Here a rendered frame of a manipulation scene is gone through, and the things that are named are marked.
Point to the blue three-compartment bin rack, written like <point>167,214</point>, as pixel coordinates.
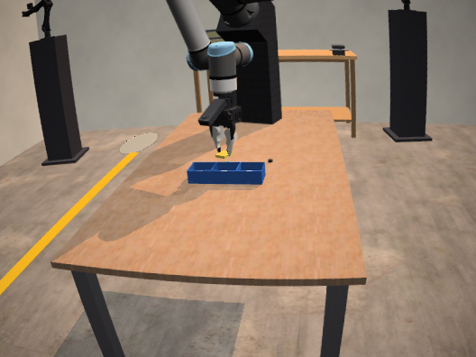
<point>245,173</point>

